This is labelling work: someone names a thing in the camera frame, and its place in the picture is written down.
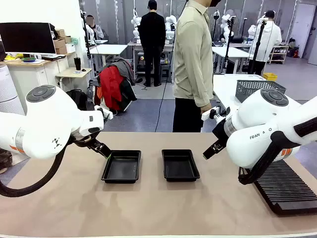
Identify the person in beige shirt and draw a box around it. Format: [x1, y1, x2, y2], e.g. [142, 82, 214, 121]
[172, 0, 223, 133]

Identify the large cardboard box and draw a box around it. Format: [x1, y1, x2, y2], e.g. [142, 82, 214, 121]
[53, 38, 66, 50]

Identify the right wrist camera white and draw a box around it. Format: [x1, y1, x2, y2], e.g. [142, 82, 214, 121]
[201, 106, 231, 121]

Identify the person in black clothes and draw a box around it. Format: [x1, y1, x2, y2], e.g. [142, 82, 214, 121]
[137, 0, 166, 87]

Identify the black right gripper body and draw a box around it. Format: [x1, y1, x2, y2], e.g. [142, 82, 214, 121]
[212, 119, 230, 148]

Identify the black hanging cable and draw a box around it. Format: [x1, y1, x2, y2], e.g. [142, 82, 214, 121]
[155, 0, 189, 132]

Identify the person in white hoodie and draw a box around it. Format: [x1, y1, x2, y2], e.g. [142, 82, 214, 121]
[247, 10, 282, 75]

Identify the white side table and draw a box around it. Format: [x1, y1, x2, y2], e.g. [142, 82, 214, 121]
[212, 73, 268, 111]

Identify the person in grey jacket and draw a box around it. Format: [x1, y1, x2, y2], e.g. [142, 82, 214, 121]
[85, 14, 105, 42]

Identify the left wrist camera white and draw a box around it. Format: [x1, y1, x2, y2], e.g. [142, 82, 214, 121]
[94, 105, 114, 120]

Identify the black camera tripod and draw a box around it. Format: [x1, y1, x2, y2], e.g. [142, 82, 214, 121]
[249, 18, 269, 75]
[223, 16, 236, 74]

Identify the person's right hand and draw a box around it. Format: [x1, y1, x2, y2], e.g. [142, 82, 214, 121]
[200, 103, 213, 115]

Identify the white background work table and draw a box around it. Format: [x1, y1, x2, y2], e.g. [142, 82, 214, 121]
[89, 44, 129, 75]
[212, 46, 254, 74]

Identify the grey mesh basket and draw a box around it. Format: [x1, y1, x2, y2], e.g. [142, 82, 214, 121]
[235, 79, 287, 104]

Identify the person's right forearm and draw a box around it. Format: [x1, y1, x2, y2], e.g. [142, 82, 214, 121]
[194, 89, 211, 109]

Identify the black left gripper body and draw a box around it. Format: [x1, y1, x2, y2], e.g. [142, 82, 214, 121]
[70, 131, 100, 149]

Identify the red jacket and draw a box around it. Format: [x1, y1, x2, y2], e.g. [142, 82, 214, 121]
[98, 65, 125, 112]

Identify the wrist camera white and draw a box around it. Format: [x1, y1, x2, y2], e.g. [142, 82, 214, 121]
[201, 106, 231, 121]
[94, 105, 114, 120]

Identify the left arm black cable sleeve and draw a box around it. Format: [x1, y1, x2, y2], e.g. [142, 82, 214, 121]
[0, 137, 73, 198]

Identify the black ESD tray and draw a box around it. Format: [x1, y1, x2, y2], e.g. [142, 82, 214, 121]
[101, 149, 142, 184]
[161, 149, 201, 182]

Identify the black backpack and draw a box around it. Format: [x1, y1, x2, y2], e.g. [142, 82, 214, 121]
[66, 89, 89, 111]

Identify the black slotted board rack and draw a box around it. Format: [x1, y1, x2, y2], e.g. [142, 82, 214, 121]
[252, 158, 317, 216]

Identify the small light wood desk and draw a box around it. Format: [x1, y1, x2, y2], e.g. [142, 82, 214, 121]
[54, 67, 93, 100]

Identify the grey jacket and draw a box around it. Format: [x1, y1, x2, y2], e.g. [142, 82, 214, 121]
[88, 57, 136, 87]

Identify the camouflage bag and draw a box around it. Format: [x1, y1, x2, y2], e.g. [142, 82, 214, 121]
[0, 148, 13, 174]

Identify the black computer monitor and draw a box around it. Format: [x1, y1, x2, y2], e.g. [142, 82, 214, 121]
[0, 22, 57, 55]

